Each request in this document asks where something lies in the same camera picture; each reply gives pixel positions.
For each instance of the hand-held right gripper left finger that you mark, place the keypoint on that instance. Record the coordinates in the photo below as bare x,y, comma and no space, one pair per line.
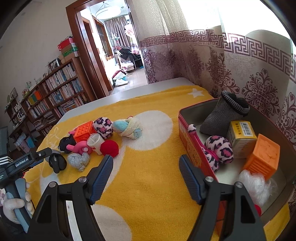
103,180

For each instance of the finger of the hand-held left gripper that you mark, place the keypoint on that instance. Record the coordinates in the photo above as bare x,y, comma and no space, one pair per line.
54,163
63,161

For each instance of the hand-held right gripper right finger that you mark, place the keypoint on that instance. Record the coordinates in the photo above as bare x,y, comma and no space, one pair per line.
192,183

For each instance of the grey sock ball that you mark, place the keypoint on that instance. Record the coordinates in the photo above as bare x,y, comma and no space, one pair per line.
78,161

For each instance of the black knit sock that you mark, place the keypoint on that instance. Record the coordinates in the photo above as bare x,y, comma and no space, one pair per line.
66,143

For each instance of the red knitted ball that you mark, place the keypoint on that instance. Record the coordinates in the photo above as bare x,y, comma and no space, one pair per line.
109,147
258,209

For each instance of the red tin container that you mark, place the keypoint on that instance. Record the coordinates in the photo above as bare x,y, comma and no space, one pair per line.
195,149

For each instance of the small paper cup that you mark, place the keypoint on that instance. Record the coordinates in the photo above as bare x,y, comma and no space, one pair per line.
96,142

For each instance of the leopard print plush earmuffs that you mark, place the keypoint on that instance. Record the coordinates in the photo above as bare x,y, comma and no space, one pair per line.
219,148

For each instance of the leopard print plush ball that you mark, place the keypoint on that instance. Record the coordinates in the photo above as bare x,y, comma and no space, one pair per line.
103,127

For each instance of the light blue sock ball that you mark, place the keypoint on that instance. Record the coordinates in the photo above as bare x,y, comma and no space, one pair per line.
127,127

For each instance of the clear plastic wrap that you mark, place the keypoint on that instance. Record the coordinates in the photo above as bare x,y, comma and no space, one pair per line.
254,185

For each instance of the small yellow cardboard box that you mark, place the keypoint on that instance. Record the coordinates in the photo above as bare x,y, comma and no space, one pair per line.
240,141

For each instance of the grey ribbed sock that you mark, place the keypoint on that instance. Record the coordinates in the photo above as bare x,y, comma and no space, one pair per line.
215,115

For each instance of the orange rubber cube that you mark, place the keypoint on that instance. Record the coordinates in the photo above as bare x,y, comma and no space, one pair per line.
261,155

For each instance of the person's left forearm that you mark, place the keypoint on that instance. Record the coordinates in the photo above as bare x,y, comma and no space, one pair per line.
9,231

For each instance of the person's left hand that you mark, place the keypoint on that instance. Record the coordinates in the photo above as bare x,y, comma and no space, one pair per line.
10,206

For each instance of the bent pink foam curler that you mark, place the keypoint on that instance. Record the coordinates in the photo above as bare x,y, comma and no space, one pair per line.
79,147

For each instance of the knotted pink foam curler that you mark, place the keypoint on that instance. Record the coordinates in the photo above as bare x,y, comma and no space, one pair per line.
72,132

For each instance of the red-orange rubber cube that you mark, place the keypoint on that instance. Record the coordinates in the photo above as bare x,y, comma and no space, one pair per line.
83,132

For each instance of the yellow printed blanket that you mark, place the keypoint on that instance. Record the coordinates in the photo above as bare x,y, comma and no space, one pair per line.
150,162

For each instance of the dark wooden shelf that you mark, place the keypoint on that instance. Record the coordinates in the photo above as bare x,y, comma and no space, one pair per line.
16,115

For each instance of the wooden bookcase with books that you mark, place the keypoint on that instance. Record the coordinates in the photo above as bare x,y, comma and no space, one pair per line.
62,92

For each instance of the green cardboard box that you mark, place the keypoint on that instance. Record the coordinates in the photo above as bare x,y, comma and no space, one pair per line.
71,53

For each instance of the red cardboard box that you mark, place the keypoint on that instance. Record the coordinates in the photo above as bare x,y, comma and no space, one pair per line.
67,43

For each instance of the patterned curtain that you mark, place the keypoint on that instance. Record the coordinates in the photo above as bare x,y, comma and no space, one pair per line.
185,58

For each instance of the round ceiling lamp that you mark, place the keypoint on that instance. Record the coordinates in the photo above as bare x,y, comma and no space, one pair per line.
108,11

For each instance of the wooden door frame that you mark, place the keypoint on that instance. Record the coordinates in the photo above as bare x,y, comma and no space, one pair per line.
78,46

